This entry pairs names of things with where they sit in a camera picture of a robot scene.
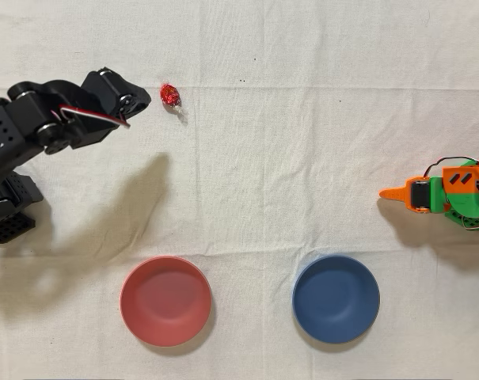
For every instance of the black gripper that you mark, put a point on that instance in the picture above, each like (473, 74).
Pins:
(133, 100)

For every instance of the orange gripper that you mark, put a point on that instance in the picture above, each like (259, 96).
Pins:
(420, 194)

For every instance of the red candy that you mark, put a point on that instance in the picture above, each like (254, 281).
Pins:
(169, 95)

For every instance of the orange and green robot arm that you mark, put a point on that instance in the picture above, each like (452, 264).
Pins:
(461, 198)

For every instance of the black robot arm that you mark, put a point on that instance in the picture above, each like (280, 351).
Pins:
(9, 130)

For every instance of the blue bowl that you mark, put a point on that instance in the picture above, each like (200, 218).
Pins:
(336, 299)

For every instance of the red bowl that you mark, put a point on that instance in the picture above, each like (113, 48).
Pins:
(166, 301)

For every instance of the white tablecloth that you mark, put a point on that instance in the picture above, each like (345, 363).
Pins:
(263, 158)

